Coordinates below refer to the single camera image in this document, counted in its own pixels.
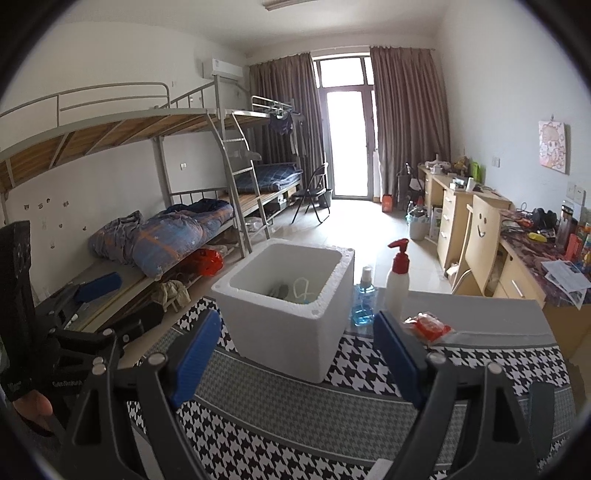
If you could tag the blue checked mattress cover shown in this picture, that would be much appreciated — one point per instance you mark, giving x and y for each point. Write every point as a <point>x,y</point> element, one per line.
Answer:
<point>277,174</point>

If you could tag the blue plaid quilt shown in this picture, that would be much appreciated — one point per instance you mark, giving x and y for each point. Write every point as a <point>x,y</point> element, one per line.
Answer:
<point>175,235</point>

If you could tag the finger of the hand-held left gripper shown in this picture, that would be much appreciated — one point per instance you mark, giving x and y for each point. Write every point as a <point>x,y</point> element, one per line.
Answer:
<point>147,318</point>
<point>99,287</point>

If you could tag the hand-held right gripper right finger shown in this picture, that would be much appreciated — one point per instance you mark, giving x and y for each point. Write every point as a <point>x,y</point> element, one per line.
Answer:
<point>397,355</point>

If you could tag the orange red canister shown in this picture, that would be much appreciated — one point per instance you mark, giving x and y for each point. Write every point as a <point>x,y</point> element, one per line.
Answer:
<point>387,203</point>

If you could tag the red packet in clear wrap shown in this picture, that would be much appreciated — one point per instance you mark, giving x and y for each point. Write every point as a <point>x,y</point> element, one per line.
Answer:
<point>427,328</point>

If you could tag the white foam box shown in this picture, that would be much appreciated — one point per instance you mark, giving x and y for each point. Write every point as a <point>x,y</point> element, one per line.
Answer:
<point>277,341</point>

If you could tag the pink wall poster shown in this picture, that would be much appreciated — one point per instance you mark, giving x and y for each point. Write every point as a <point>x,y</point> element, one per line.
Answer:
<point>551,147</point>

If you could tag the person's left hand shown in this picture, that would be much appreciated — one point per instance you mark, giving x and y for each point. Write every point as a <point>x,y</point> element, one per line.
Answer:
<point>32,410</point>

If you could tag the brown curtain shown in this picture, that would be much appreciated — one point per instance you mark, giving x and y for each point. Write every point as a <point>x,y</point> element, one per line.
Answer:
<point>406,115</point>
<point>295,78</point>

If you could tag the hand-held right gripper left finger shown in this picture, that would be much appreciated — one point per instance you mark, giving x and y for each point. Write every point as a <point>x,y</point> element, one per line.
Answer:
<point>194,355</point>

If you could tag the small yellow item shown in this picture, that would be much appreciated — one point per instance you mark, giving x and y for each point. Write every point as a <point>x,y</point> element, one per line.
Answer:
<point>537,236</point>

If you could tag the hanging dark clothes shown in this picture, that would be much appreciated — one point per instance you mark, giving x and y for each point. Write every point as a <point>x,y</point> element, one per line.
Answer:
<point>279,124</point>

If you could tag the black trolley frame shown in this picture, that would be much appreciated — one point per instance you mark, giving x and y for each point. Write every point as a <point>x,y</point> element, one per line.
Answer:
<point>402,184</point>

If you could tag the white wall socket panel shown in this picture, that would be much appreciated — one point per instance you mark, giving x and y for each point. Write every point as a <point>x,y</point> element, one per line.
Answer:
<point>576,194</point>

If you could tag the white air conditioner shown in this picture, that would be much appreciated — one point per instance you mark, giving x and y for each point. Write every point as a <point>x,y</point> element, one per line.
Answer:
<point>224,67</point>

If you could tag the ceiling tube light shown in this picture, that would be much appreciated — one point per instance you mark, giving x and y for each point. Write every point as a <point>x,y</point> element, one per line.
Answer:
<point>291,2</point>

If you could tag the white bucket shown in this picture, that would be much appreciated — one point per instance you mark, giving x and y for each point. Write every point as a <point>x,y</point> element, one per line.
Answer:
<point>418,228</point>

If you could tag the white pump bottle red top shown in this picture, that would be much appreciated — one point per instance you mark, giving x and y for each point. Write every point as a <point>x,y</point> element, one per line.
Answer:
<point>396,295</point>

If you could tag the printed paper sheets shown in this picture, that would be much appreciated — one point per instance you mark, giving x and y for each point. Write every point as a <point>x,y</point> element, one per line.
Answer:
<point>568,277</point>

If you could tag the dark patterned desk cloth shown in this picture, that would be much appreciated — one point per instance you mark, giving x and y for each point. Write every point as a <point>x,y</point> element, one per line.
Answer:
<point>531,258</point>

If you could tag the houndstooth patterned mat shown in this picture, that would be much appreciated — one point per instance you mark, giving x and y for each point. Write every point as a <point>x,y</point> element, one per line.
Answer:
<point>286,406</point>

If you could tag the green bag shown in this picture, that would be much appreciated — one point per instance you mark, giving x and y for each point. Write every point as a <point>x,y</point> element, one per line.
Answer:
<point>475,171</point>

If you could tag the wooden desk with patterned cloth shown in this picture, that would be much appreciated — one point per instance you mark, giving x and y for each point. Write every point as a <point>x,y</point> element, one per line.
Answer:
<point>512,281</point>

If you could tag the wooden chair with smiley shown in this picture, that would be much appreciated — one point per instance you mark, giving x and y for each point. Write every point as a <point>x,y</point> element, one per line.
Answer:
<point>482,235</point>

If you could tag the light wooden desk with drawers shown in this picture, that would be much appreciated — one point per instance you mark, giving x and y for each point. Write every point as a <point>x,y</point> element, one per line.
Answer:
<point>450,221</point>

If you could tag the black folding chair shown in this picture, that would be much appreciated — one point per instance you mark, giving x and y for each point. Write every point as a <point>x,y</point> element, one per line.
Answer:
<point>316,177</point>

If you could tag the blue liquid spray bottle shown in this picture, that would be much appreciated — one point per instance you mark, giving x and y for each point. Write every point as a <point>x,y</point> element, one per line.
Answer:
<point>363,314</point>

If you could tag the glass balcony door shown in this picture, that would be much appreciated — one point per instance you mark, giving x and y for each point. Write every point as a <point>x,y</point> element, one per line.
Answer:
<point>346,147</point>

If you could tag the grey metal bunk bed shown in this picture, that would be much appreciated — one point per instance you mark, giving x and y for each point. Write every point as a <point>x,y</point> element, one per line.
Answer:
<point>258,115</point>
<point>92,138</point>

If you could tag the beige crumpled cloth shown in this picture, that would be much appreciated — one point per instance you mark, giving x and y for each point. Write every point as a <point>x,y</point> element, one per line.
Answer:
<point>171,293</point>

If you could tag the row of toiletry bottles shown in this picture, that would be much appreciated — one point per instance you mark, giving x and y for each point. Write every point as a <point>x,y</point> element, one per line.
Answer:
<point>575,244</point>

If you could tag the red plastic bag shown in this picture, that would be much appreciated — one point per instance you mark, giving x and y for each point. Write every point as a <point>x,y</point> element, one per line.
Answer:
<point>207,262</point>

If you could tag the black headphones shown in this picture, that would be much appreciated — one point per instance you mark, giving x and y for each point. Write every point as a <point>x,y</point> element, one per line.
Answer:
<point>542,217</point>

